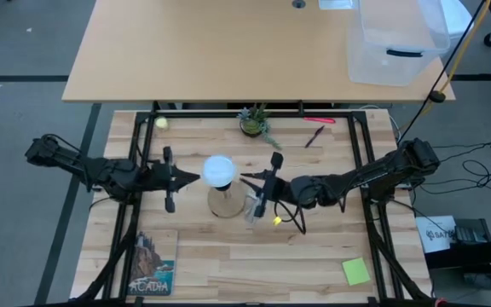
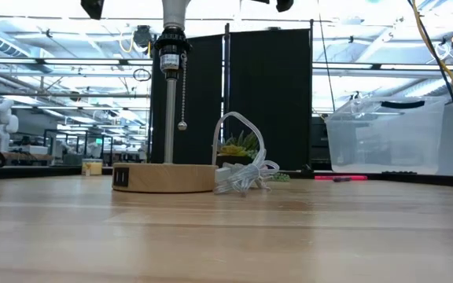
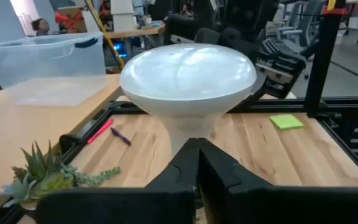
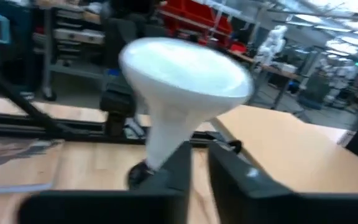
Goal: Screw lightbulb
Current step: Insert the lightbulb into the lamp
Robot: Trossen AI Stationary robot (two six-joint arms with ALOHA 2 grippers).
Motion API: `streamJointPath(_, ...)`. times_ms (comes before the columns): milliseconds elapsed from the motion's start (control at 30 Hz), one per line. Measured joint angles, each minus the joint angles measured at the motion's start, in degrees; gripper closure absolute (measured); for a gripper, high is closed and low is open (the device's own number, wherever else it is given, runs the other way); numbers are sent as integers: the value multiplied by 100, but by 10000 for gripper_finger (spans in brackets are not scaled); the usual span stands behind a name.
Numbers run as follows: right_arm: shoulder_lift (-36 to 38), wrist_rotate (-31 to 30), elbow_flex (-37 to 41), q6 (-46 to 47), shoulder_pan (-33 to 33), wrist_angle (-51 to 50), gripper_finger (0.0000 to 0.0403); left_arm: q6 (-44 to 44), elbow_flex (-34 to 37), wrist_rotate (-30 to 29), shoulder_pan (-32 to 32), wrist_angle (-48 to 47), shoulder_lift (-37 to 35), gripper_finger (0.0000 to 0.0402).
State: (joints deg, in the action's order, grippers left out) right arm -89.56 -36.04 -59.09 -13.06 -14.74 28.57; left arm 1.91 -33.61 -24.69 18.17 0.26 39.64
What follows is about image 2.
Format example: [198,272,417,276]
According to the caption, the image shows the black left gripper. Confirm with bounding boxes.
[79,0,105,20]

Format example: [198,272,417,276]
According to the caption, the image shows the white lightbulb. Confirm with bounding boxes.
[160,0,192,31]

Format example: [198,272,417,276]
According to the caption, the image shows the silver ball pull chain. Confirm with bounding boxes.
[177,52,189,132]

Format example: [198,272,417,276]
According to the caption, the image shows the wooden base table lamp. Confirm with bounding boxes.
[111,26,219,194]

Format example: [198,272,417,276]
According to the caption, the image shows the potted succulent plant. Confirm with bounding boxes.
[215,130,291,183]

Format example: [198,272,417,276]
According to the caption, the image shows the clear plastic storage bin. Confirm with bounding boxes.
[324,95,447,176]

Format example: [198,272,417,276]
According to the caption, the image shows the pink pen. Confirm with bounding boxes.
[314,175,369,182]

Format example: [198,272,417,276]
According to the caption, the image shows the black aluminium table frame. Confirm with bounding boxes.
[0,164,453,189]

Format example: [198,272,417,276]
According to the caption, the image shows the yellow hanging cable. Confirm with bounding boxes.
[410,0,453,135]

